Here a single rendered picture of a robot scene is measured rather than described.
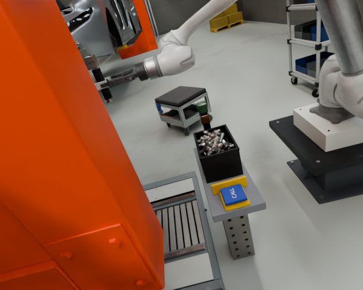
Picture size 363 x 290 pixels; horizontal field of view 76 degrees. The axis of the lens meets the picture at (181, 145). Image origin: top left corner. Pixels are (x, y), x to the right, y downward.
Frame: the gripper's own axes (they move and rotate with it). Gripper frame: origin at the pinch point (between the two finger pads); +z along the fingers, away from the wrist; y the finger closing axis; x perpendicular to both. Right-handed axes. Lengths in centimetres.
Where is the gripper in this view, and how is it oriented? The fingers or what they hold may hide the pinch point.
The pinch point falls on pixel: (101, 83)
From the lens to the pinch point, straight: 109.9
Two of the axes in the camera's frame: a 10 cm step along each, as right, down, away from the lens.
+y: -0.9, -4.8, 8.7
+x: -2.7, -8.3, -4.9
